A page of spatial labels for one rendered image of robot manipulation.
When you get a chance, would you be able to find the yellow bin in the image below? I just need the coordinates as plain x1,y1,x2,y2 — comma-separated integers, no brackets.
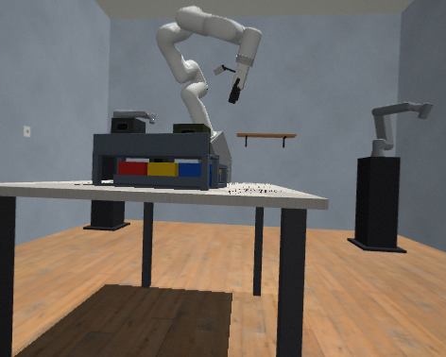
147,162,179,177

